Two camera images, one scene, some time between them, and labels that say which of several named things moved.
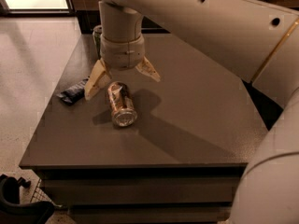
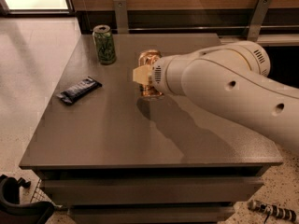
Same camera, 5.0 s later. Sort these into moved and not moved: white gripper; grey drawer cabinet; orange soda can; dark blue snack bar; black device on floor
Moved: orange soda can; white gripper
Not moved: grey drawer cabinet; dark blue snack bar; black device on floor
